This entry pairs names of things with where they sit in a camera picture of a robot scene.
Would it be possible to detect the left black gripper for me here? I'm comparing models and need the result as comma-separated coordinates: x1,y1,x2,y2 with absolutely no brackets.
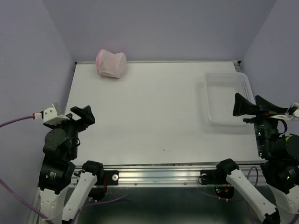
45,104,96,157

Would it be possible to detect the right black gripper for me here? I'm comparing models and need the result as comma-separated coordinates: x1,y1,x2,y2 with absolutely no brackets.
232,91,287,156

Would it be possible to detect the white mesh laundry bag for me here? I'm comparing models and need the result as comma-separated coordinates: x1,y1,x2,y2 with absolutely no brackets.
95,49,127,78

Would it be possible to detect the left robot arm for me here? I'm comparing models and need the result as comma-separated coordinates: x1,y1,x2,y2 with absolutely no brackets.
33,104,104,224

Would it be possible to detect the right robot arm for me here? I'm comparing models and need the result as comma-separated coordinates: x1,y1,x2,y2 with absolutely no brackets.
215,93,299,224

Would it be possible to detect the white plastic basket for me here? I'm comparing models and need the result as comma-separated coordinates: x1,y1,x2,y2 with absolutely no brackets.
205,72,255,127

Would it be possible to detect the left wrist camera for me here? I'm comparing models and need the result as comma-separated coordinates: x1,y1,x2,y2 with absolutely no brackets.
43,103,70,125

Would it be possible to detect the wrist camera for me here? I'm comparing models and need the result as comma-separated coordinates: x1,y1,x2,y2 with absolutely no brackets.
276,102,299,121
43,103,70,125

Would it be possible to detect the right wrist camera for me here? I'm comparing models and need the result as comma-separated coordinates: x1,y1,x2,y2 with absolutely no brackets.
276,102,299,121

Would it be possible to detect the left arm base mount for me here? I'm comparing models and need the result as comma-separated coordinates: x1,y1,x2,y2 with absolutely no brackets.
88,170,119,201

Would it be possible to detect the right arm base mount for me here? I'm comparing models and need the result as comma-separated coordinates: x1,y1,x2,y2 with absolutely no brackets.
198,169,235,201

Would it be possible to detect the aluminium mounting rail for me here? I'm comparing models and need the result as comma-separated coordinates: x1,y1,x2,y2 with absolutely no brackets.
72,163,264,187

